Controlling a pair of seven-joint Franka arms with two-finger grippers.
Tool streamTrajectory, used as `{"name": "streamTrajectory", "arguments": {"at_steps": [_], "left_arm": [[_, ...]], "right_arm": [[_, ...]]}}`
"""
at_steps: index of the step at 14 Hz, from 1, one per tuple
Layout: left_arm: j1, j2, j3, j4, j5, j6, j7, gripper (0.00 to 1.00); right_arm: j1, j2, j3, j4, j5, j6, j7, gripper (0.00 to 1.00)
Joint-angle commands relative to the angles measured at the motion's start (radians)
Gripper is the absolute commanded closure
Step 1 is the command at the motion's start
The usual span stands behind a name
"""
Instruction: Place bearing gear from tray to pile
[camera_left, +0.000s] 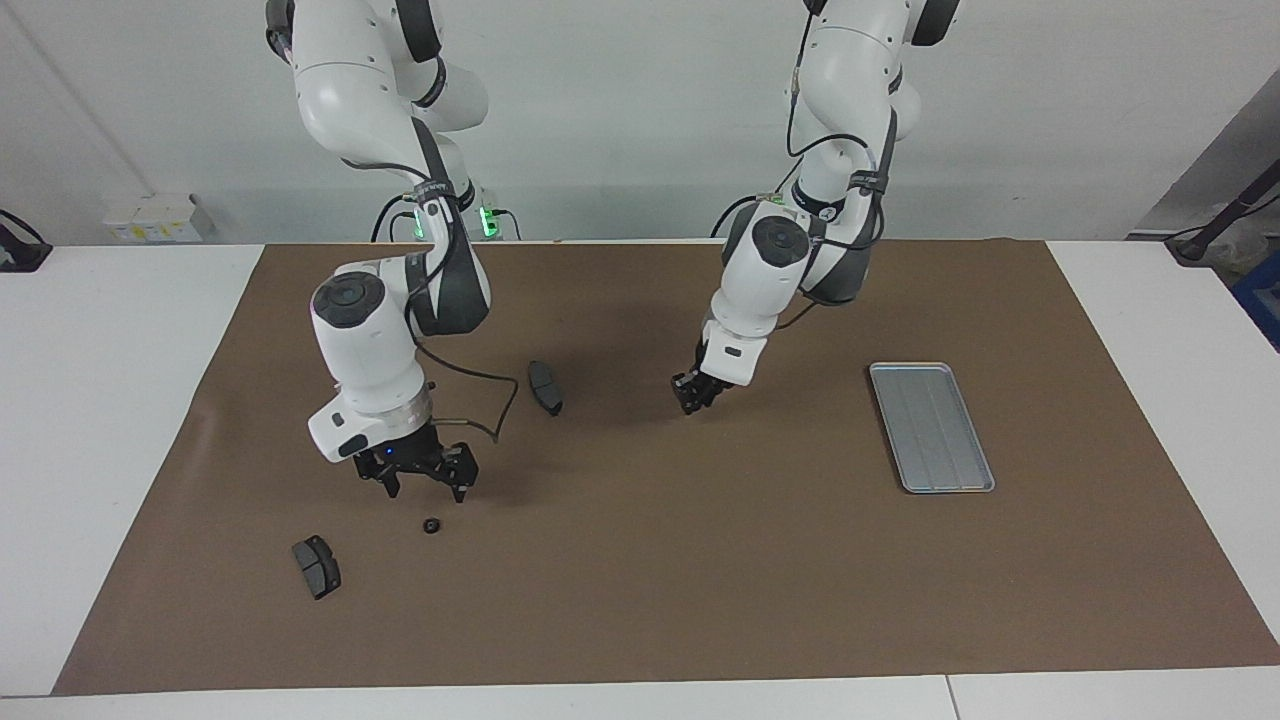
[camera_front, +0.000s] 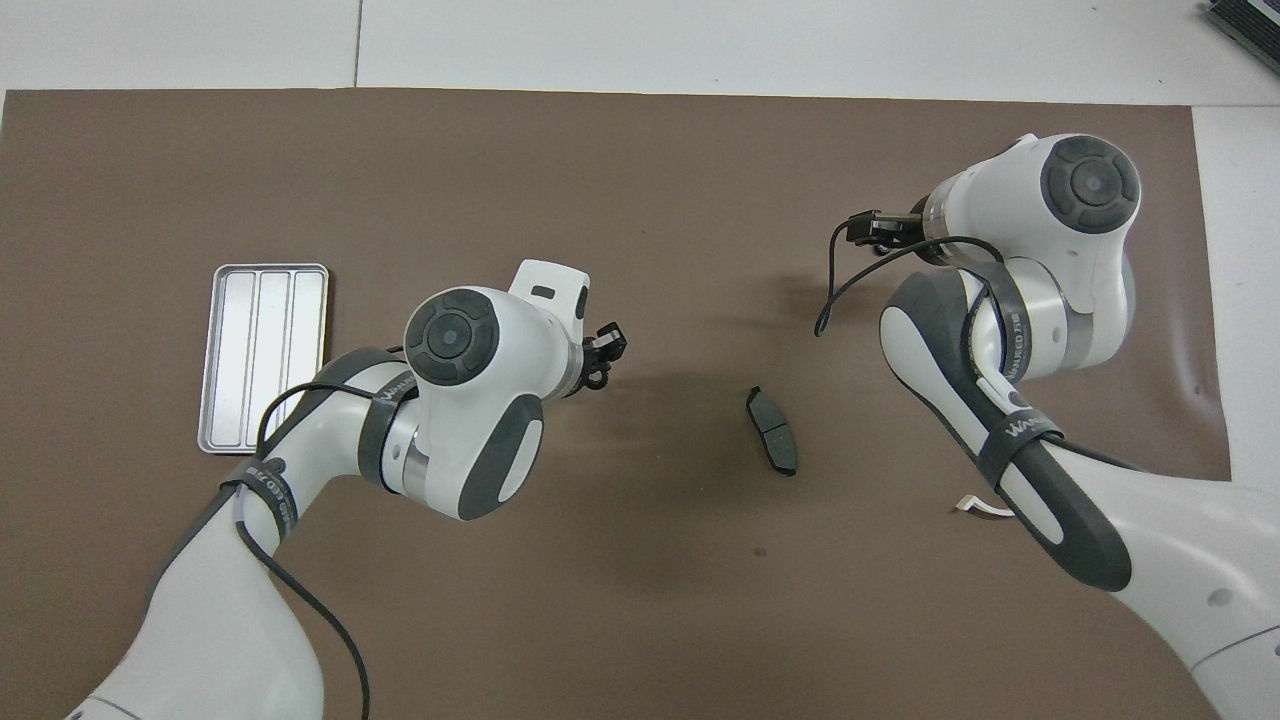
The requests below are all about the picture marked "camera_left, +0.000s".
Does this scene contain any silver ribbed metal tray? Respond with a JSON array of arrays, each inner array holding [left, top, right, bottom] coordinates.
[[868, 362, 997, 495]]

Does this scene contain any short grey brake pad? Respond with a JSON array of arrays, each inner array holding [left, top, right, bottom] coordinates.
[[291, 535, 342, 601]]

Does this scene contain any long grey brake pad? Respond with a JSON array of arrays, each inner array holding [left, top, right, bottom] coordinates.
[[527, 360, 565, 418]]

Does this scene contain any brown paper table mat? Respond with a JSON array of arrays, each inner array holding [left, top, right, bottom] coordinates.
[[52, 238, 1280, 697]]

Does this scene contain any black object on table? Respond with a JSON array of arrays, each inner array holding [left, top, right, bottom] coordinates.
[[0, 210, 53, 273]]

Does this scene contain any black stand pole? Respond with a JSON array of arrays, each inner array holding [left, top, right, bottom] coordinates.
[[1165, 160, 1280, 266]]

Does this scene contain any blue box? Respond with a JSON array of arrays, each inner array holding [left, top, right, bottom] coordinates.
[[1230, 255, 1280, 351]]

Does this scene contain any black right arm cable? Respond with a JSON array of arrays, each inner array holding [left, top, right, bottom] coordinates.
[[405, 180, 521, 444]]

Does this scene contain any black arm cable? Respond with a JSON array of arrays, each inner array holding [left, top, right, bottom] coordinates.
[[405, 180, 521, 444], [785, 10, 901, 331]]

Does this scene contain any black left base cable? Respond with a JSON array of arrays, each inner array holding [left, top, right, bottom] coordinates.
[[710, 190, 776, 239]]

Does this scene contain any black base cable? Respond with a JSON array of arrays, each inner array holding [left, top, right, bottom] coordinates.
[[372, 195, 413, 243], [710, 190, 776, 239]]

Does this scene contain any black right base cable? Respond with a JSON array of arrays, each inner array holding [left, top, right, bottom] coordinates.
[[372, 195, 413, 243]]

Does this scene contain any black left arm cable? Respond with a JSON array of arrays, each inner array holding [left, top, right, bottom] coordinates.
[[785, 10, 901, 331]]

